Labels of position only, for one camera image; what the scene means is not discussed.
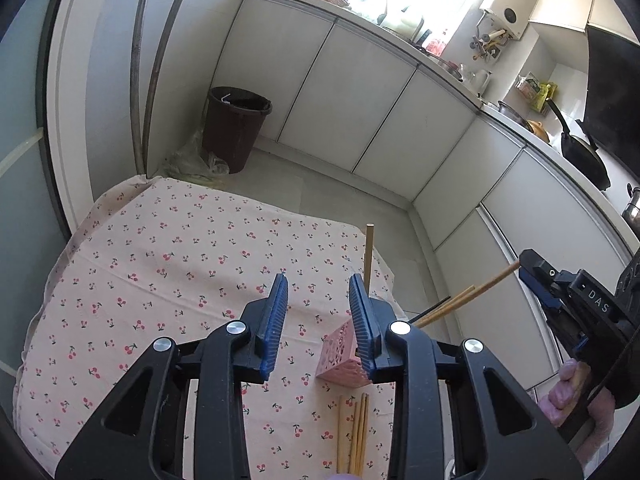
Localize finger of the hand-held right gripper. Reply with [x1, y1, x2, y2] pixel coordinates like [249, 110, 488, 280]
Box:
[519, 267, 592, 357]
[518, 248, 581, 286]

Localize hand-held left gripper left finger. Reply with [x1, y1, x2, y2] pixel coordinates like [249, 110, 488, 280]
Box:
[55, 273, 290, 480]

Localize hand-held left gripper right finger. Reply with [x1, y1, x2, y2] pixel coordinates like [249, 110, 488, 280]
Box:
[348, 273, 584, 480]

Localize pink perforated utensil holder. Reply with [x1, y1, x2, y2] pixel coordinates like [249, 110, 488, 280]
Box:
[315, 320, 375, 389]

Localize wooden chopstick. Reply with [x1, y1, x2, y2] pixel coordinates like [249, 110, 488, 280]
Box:
[364, 223, 375, 297]
[440, 261, 521, 311]
[417, 285, 476, 329]

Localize bundle of wooden chopsticks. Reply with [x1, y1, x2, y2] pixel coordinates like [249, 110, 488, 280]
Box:
[336, 392, 371, 479]

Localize person's right hand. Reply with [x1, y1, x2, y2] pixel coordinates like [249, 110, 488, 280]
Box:
[538, 363, 619, 466]

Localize white kitchen base cabinets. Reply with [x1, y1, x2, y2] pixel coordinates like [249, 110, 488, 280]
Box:
[411, 114, 640, 403]
[214, 0, 482, 205]

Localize large steel pot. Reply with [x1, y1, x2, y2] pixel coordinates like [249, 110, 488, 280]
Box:
[621, 185, 640, 235]

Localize cherry print tablecloth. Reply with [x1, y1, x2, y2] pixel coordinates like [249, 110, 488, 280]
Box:
[12, 175, 402, 480]

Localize black wok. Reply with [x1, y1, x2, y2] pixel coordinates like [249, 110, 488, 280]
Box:
[544, 98, 613, 192]

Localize steel saucepan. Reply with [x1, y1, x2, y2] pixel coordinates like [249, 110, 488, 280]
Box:
[497, 100, 532, 129]

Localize yellow food packets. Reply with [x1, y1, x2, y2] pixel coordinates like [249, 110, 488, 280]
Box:
[516, 73, 559, 114]

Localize crumpled clear plastic bag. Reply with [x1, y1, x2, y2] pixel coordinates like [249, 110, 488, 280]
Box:
[162, 129, 232, 189]

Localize clear electric kettle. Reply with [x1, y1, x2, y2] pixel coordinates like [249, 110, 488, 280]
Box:
[470, 68, 493, 99]

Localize dark brown trash bin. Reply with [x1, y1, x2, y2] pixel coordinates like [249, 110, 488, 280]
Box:
[201, 86, 274, 175]

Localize water heater pipes and valves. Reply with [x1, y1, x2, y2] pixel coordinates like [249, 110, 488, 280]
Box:
[469, 29, 507, 64]

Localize red bottle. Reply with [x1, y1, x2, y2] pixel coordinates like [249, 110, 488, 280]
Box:
[425, 30, 449, 57]

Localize pale green kettle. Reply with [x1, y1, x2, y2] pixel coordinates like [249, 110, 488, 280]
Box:
[379, 0, 427, 42]

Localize sliding glass door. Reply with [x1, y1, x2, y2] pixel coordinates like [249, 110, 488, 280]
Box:
[0, 0, 98, 376]

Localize white wall water heater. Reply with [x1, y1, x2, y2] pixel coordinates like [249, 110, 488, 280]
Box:
[479, 0, 542, 42]

